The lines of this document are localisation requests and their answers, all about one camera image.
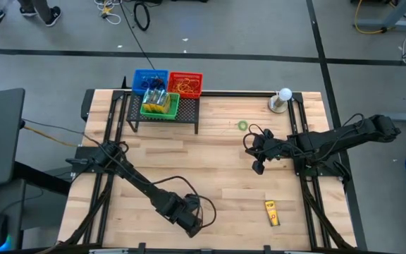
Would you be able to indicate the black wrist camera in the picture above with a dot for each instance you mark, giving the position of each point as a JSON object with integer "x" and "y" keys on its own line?
{"x": 268, "y": 134}
{"x": 192, "y": 202}

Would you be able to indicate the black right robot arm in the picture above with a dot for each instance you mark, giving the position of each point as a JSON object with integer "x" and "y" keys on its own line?
{"x": 347, "y": 135}

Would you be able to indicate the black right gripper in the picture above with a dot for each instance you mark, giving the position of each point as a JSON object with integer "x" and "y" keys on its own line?
{"x": 271, "y": 150}

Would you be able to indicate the green plastic basket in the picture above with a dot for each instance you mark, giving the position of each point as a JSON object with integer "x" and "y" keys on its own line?
{"x": 153, "y": 114}

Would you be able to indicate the yellow rubber band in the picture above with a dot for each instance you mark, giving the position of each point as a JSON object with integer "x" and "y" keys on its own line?
{"x": 190, "y": 84}

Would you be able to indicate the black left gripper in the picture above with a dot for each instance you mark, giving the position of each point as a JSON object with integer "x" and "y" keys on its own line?
{"x": 190, "y": 224}

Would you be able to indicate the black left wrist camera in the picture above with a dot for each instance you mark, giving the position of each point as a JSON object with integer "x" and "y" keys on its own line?
{"x": 192, "y": 202}

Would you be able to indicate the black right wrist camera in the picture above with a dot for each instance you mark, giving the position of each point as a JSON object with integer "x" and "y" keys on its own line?
{"x": 268, "y": 134}

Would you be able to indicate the blue plastic basket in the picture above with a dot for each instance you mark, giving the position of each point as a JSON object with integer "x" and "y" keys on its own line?
{"x": 137, "y": 75}

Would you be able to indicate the black perforated metal riser shelf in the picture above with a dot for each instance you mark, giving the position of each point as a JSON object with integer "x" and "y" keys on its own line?
{"x": 189, "y": 109}

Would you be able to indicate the black table clamp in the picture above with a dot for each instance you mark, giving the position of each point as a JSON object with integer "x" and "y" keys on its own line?
{"x": 267, "y": 248}
{"x": 141, "y": 247}

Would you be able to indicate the grey desk foot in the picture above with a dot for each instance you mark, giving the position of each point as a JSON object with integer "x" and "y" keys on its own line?
{"x": 389, "y": 24}
{"x": 404, "y": 117}

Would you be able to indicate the table lamp with white bulb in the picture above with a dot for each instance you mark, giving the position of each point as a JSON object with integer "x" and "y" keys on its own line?
{"x": 285, "y": 93}

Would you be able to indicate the red plastic basket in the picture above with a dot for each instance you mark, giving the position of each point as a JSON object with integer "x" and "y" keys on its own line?
{"x": 197, "y": 93}

